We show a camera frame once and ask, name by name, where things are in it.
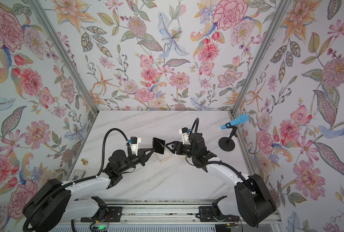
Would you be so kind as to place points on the aluminium mounting rail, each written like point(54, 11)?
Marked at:
point(158, 211)

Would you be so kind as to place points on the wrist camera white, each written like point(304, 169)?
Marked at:
point(185, 132)
point(132, 146)

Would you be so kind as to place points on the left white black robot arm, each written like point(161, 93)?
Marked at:
point(58, 201)

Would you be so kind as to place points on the small framed card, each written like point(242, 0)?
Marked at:
point(77, 174)

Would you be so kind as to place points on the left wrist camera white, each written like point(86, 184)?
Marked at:
point(132, 146)

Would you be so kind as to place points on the aluminium corner post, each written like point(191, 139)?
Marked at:
point(244, 84)
point(66, 60)

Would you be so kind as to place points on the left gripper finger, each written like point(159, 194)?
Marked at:
point(145, 156)
point(138, 153)

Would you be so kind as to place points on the small gold knob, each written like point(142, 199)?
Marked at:
point(84, 162)

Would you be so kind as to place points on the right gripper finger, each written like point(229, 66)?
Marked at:
point(173, 144)
point(172, 150)

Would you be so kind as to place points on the black foam necklace insert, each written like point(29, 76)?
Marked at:
point(158, 145)

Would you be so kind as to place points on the blue microphone on stand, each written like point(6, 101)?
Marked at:
point(227, 143)

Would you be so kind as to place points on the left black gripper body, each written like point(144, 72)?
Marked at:
point(131, 161)

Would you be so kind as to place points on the left aluminium corner post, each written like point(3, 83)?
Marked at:
point(66, 60)

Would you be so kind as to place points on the right aluminium corner post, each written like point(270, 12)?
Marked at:
point(244, 84)

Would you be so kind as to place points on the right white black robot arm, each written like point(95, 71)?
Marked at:
point(251, 201)

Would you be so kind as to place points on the cream jewelry box base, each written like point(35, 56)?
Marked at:
point(164, 157)

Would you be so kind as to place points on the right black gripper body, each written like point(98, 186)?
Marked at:
point(187, 150)

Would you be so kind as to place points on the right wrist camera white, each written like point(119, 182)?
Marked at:
point(185, 132)

